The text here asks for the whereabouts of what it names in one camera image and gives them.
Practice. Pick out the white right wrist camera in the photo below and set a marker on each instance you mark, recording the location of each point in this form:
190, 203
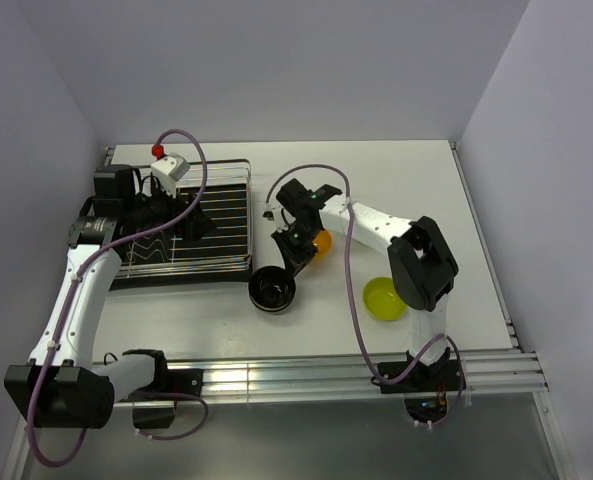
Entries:
271, 212

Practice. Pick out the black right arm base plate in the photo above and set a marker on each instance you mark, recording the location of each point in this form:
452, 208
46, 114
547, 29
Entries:
424, 379

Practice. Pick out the aluminium table edge rail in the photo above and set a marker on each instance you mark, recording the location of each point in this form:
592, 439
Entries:
338, 378

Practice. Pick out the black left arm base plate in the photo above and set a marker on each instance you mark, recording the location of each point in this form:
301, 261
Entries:
176, 382

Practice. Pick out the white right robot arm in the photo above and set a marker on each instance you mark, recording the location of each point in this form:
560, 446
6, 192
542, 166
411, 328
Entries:
422, 267

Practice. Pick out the lime green bowl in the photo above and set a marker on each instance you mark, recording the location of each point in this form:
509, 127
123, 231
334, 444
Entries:
381, 300

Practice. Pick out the black patterned bowl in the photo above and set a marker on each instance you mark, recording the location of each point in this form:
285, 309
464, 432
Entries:
271, 289

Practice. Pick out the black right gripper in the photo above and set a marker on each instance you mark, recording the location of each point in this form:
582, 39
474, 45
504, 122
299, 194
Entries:
295, 260

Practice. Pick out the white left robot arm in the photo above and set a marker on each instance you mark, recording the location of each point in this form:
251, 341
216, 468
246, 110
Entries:
58, 386

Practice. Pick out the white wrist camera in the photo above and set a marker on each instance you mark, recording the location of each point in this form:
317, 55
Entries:
168, 169
271, 212

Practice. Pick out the orange bowl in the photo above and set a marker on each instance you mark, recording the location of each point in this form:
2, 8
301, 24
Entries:
323, 243

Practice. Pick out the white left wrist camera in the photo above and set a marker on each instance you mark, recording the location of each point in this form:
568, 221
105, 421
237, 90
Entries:
168, 169

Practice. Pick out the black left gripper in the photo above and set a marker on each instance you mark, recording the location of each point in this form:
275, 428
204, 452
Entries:
194, 225

